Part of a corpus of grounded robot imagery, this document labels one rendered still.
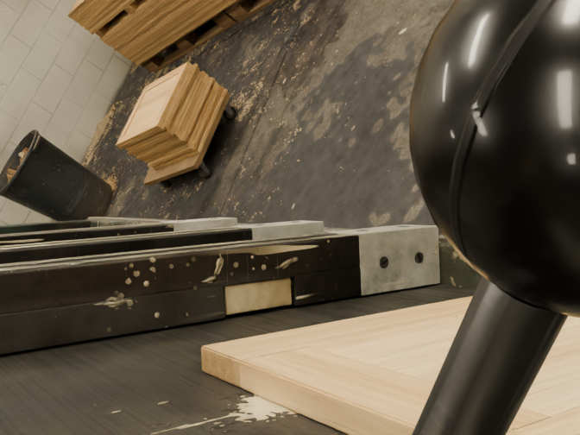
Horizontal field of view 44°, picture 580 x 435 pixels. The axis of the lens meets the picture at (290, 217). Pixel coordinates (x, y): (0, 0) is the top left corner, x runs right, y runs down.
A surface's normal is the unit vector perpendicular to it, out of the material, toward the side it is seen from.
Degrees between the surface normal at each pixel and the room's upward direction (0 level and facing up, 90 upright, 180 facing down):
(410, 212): 0
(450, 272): 33
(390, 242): 90
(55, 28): 90
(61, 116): 90
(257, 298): 90
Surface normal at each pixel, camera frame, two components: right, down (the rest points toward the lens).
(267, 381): -0.83, 0.07
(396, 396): -0.04, -1.00
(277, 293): 0.56, 0.02
